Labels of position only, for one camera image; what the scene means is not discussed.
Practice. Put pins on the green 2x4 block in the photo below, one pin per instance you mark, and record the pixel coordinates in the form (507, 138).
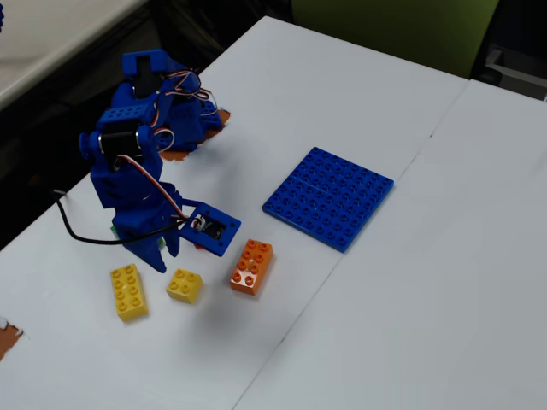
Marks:
(114, 231)

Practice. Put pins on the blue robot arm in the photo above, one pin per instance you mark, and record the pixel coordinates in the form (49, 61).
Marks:
(124, 175)

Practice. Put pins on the orange 2x4 block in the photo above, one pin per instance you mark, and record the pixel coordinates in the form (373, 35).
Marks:
(251, 268)

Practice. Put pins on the blue 8x8 base plate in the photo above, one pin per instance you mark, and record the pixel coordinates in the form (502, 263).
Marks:
(329, 198)

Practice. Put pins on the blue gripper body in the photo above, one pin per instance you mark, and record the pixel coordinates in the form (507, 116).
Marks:
(139, 223)

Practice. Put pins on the white background table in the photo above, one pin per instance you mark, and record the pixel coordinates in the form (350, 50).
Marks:
(47, 38)

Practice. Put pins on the yellow 2x2 block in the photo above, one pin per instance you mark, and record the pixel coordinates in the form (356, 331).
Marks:
(184, 286)

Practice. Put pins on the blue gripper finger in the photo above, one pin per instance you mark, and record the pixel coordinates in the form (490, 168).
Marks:
(173, 243)
(149, 252)

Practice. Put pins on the grey metal frame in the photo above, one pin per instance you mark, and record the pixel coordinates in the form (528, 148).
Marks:
(513, 68)

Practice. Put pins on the brown patch under robot base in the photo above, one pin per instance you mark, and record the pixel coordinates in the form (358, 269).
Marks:
(223, 117)

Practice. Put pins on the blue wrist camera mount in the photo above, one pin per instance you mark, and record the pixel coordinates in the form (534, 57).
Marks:
(222, 239)

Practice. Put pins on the yellow 2x4 block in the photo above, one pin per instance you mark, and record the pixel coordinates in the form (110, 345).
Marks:
(128, 292)

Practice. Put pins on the small blue object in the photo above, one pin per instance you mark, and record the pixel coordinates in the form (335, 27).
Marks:
(1, 21)

